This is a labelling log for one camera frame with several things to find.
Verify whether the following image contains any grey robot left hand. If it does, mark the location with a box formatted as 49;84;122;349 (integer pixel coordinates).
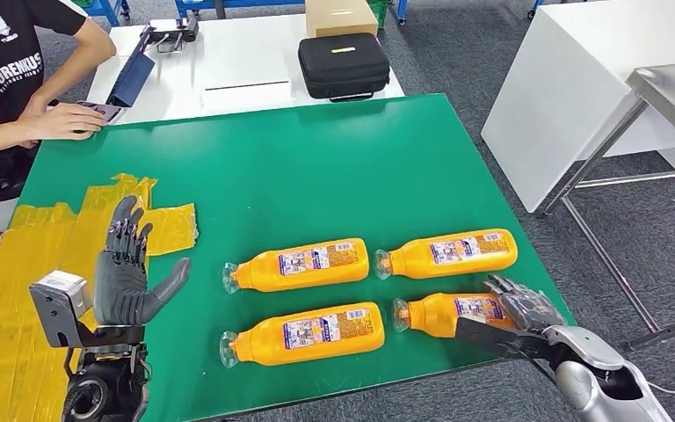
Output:
92;194;192;327

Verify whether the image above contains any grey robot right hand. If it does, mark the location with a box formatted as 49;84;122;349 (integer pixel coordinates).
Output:
482;274;566;334

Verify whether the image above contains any person's right hand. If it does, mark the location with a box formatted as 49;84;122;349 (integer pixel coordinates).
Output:
18;101;109;142

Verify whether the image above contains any orange bottle clear cap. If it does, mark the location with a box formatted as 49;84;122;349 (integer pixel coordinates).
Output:
221;237;371;295
219;302;387;369
391;291;519;340
374;228;519;280

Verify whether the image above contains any smartphone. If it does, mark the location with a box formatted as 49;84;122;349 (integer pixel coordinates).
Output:
76;99;123;125

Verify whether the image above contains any dark blue tablet cover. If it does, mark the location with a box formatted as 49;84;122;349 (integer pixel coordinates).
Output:
105;30;156;110

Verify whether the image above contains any yellow plastic sheet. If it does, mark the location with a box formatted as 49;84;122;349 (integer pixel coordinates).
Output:
0;172;199;422

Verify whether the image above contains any person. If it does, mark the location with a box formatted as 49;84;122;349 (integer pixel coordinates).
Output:
0;0;118;263

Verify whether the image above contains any blue metal cart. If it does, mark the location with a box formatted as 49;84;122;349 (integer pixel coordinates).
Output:
83;0;131;27

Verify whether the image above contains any blue metal rack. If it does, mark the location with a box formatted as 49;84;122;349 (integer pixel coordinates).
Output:
173;0;409;25

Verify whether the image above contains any white table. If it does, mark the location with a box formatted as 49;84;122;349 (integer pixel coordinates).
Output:
480;0;675;214

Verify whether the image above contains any black zippered carry case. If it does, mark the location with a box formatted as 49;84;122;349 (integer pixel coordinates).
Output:
297;32;392;104

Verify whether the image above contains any cardboard box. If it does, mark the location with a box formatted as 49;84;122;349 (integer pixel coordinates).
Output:
304;0;380;38

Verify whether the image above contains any green plastic crate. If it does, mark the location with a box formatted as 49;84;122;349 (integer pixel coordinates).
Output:
367;0;388;29

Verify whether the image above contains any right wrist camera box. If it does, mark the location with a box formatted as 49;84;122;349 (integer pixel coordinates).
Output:
454;316;557;368

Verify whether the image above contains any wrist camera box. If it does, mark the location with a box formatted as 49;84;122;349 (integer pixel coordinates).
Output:
28;269;94;349
454;316;557;368

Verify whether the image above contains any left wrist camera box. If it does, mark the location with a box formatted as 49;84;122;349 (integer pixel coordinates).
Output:
28;269;94;349

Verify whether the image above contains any black device with cables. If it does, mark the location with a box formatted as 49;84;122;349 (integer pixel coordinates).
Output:
139;16;200;54

